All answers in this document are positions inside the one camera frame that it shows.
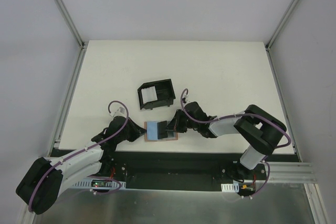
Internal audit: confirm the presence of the left aluminium frame post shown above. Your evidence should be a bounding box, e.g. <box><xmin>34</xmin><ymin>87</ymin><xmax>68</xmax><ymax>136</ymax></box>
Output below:
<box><xmin>40</xmin><ymin>0</ymin><xmax>89</xmax><ymax>50</ymax></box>

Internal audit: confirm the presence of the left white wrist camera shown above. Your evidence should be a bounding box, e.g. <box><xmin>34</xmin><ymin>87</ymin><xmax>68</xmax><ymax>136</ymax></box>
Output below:
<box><xmin>110</xmin><ymin>107</ymin><xmax>127</xmax><ymax>118</ymax></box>

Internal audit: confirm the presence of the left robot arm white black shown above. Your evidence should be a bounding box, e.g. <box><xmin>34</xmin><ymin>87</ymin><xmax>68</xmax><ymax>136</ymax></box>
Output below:
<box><xmin>16</xmin><ymin>116</ymin><xmax>146</xmax><ymax>215</ymax></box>

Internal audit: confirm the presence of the aluminium frame post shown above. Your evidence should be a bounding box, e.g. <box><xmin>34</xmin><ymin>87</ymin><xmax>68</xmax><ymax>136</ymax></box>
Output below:
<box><xmin>40</xmin><ymin>0</ymin><xmax>89</xmax><ymax>50</ymax></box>
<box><xmin>264</xmin><ymin>0</ymin><xmax>320</xmax><ymax>51</ymax></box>

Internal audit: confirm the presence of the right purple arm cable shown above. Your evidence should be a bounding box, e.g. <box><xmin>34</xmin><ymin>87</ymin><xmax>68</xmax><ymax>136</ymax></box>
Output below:
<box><xmin>180</xmin><ymin>89</ymin><xmax>292</xmax><ymax>198</ymax></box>

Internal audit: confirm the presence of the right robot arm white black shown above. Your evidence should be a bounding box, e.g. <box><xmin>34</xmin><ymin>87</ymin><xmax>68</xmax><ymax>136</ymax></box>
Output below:
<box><xmin>166</xmin><ymin>102</ymin><xmax>291</xmax><ymax>179</ymax></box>

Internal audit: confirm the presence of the tan leather card holder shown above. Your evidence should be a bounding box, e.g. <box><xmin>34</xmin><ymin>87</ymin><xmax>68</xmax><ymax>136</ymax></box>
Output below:
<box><xmin>144</xmin><ymin>121</ymin><xmax>179</xmax><ymax>142</ymax></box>

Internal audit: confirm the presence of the right white cable duct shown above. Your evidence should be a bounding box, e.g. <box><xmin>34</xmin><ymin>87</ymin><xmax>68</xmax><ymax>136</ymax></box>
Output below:
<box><xmin>220</xmin><ymin>182</ymin><xmax>239</xmax><ymax>193</ymax></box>

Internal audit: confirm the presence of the right aluminium frame post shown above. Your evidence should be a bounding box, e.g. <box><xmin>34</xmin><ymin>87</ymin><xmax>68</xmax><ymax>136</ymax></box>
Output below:
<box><xmin>264</xmin><ymin>0</ymin><xmax>320</xmax><ymax>51</ymax></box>

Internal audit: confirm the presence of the white cards stack in tray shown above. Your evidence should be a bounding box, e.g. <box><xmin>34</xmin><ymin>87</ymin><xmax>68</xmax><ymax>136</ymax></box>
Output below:
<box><xmin>141</xmin><ymin>86</ymin><xmax>158</xmax><ymax>104</ymax></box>

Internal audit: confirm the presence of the black card tray box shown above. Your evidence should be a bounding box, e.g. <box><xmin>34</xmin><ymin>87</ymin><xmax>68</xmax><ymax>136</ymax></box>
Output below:
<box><xmin>137</xmin><ymin>79</ymin><xmax>176</xmax><ymax>110</ymax></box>

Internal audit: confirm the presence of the left white cable duct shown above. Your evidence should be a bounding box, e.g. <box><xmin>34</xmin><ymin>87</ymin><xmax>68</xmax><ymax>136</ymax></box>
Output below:
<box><xmin>70</xmin><ymin>178</ymin><xmax>126</xmax><ymax>190</ymax></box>

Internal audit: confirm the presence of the aluminium cross rail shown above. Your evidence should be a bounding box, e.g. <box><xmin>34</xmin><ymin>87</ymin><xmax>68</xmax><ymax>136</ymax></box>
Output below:
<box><xmin>269</xmin><ymin>162</ymin><xmax>317</xmax><ymax>184</ymax></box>

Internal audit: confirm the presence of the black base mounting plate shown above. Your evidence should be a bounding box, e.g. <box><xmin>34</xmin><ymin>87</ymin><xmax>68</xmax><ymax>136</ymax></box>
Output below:
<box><xmin>49</xmin><ymin>150</ymin><xmax>271</xmax><ymax>190</ymax></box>

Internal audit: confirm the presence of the left table side rail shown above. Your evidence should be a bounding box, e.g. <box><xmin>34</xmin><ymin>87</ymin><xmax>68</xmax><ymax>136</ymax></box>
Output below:
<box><xmin>48</xmin><ymin>44</ymin><xmax>87</xmax><ymax>155</ymax></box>

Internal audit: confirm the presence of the white cable duct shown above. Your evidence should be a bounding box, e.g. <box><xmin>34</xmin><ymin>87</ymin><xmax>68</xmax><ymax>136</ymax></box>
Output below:
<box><xmin>70</xmin><ymin>178</ymin><xmax>126</xmax><ymax>190</ymax></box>
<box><xmin>220</xmin><ymin>182</ymin><xmax>239</xmax><ymax>193</ymax></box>

